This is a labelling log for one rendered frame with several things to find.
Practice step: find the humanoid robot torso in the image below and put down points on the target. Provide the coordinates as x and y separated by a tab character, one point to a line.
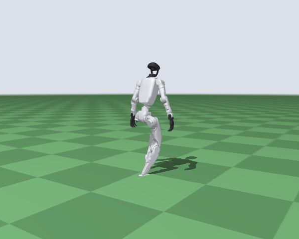
147	95

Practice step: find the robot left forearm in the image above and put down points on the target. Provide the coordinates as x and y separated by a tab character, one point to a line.
134	107

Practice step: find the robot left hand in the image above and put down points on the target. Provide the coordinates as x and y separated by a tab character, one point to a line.
132	121

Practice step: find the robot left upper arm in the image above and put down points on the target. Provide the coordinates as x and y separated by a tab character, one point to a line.
136	92

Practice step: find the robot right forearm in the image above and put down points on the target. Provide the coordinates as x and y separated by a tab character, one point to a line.
167	107

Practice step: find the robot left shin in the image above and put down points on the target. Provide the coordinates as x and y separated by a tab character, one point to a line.
151	142

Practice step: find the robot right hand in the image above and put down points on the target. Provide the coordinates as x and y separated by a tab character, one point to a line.
171	122

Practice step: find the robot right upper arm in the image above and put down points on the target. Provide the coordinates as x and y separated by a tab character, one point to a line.
161	87

